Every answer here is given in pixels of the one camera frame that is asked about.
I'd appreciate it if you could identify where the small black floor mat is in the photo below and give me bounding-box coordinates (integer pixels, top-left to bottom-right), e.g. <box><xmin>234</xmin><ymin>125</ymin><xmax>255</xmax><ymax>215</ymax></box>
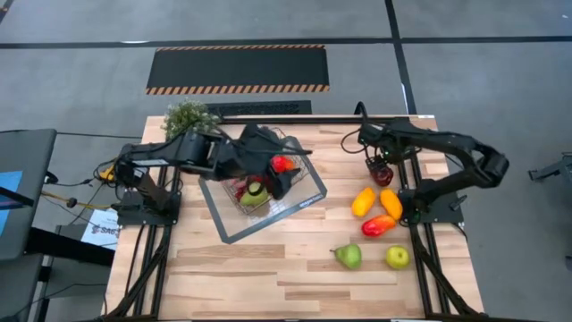
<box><xmin>206</xmin><ymin>99</ymin><xmax>313</xmax><ymax>118</ymax></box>

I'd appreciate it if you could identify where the yellow mango with orange blush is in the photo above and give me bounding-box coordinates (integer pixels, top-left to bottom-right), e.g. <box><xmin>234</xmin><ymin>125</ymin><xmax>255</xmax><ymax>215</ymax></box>
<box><xmin>350</xmin><ymin>186</ymin><xmax>377</xmax><ymax>219</ymax></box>

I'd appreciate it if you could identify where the yellow cable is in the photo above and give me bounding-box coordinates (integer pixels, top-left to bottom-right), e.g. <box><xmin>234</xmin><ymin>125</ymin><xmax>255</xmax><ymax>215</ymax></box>
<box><xmin>42</xmin><ymin>149</ymin><xmax>135</xmax><ymax>211</ymax></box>

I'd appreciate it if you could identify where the purple grape bunch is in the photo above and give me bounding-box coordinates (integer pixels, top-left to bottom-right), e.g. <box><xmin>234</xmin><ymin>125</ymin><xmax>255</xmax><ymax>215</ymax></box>
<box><xmin>231</xmin><ymin>177</ymin><xmax>251</xmax><ymax>202</ymax></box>

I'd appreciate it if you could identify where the translucent grey-edged baking mat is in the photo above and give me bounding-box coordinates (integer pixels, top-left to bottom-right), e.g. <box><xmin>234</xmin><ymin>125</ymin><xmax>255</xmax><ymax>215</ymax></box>
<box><xmin>198</xmin><ymin>135</ymin><xmax>329</xmax><ymax>245</ymax></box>

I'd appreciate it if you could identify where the dark red bell pepper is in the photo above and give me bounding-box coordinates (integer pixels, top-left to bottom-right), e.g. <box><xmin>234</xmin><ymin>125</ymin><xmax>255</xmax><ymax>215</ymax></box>
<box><xmin>368</xmin><ymin>160</ymin><xmax>395</xmax><ymax>188</ymax></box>

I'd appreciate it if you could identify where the white printed paper sheet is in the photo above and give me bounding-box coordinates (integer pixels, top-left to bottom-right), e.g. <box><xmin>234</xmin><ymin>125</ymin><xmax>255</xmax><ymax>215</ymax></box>
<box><xmin>80</xmin><ymin>208</ymin><xmax>121</xmax><ymax>251</ymax></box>

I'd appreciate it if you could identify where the grey floor stand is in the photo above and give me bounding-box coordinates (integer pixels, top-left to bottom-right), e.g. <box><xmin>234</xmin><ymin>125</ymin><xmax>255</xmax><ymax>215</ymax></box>
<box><xmin>528</xmin><ymin>151</ymin><xmax>572</xmax><ymax>182</ymax></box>

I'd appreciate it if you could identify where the small potted green plant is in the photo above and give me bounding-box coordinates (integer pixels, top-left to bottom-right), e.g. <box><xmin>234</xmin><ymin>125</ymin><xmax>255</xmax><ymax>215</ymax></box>
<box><xmin>161</xmin><ymin>97</ymin><xmax>221</xmax><ymax>140</ymax></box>

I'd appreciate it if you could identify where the grey side table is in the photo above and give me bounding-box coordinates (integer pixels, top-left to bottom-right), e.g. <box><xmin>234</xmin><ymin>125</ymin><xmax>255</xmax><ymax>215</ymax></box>
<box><xmin>0</xmin><ymin>128</ymin><xmax>58</xmax><ymax>261</ymax></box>

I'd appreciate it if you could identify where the red mango with yellow end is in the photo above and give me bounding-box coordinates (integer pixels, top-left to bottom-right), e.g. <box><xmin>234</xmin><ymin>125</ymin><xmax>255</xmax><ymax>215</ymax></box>
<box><xmin>360</xmin><ymin>214</ymin><xmax>398</xmax><ymax>238</ymax></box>

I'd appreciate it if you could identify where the blue screen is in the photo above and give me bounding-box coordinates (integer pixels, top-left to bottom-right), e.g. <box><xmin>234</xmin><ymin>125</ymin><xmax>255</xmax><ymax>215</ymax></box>
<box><xmin>0</xmin><ymin>170</ymin><xmax>23</xmax><ymax>238</ymax></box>

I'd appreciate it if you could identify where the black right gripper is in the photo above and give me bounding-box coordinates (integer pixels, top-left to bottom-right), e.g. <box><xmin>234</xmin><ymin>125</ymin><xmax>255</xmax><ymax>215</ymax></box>
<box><xmin>359</xmin><ymin>120</ymin><xmax>403</xmax><ymax>174</ymax></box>

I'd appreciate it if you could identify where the black aluminium table frame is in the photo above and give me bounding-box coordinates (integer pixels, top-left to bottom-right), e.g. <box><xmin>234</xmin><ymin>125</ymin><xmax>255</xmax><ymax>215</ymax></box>
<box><xmin>96</xmin><ymin>114</ymin><xmax>482</xmax><ymax>322</ymax></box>

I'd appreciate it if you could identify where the copper wire basket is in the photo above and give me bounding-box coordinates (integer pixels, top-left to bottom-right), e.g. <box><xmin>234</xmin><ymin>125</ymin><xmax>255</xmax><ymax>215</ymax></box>
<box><xmin>218</xmin><ymin>127</ymin><xmax>310</xmax><ymax>218</ymax></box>

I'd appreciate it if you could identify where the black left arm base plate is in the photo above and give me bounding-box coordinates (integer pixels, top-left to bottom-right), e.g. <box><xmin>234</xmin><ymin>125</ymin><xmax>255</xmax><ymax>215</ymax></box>
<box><xmin>110</xmin><ymin>190</ymin><xmax>182</xmax><ymax>226</ymax></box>

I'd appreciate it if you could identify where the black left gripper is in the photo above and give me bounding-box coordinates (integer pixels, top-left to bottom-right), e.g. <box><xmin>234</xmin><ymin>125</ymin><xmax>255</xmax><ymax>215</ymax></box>
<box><xmin>225</xmin><ymin>124</ymin><xmax>313</xmax><ymax>201</ymax></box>

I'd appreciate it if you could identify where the black hazard-striped floor mat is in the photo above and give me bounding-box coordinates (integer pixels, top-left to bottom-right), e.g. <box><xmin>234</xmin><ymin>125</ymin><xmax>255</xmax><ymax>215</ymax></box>
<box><xmin>145</xmin><ymin>43</ymin><xmax>331</xmax><ymax>96</ymax></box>

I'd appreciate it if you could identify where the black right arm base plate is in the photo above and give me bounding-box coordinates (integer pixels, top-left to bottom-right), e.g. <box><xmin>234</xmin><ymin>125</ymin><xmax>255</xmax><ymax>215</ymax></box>
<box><xmin>399</xmin><ymin>187</ymin><xmax>465</xmax><ymax>225</ymax></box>

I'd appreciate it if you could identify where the green pear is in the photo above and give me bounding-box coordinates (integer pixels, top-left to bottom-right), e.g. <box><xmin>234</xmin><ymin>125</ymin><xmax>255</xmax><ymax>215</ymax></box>
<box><xmin>239</xmin><ymin>181</ymin><xmax>270</xmax><ymax>208</ymax></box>
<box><xmin>329</xmin><ymin>243</ymin><xmax>363</xmax><ymax>271</ymax></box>

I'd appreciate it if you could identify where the yellow green apple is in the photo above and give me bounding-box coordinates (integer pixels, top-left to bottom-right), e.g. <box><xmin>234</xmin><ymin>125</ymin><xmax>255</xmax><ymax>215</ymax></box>
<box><xmin>385</xmin><ymin>244</ymin><xmax>412</xmax><ymax>270</ymax></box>

